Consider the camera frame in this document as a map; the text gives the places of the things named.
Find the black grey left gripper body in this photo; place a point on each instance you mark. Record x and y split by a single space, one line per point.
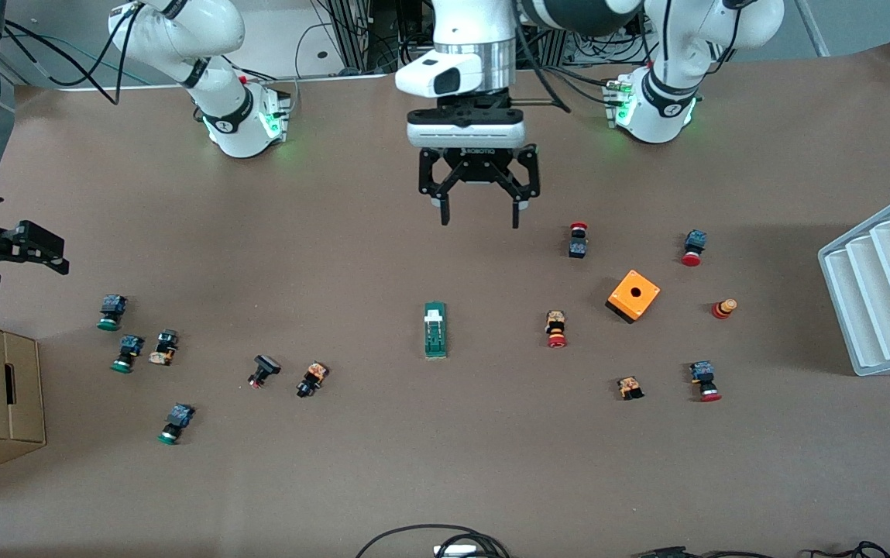
478 167

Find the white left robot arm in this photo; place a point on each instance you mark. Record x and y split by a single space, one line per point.
669 77

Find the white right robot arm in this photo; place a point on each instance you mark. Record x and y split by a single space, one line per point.
181 35

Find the green pushbutton blue block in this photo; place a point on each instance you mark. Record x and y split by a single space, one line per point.
128 350
177 421
111 310

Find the red button black block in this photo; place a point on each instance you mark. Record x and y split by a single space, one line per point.
578 246

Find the aluminium profile rack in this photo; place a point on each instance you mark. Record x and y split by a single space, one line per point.
359 31

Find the red button orange block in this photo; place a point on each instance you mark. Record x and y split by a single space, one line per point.
556 327

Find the red mushroom button blue block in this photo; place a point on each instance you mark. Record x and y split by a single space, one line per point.
702 378
695 244

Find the black pushbutton red base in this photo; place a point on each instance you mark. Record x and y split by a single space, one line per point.
265 366

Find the small orange contact block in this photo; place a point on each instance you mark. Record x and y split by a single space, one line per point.
630 387

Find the red yellow button head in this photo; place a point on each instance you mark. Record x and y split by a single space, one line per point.
723 308

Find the white ribbed tray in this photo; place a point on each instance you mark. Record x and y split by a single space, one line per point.
886 310

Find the beige black switch block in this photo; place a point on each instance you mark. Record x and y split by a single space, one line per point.
164 347

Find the orange button enclosure box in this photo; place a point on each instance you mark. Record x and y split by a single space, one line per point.
633 297

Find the black orange selector switch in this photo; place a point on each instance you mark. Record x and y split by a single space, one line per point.
313 378

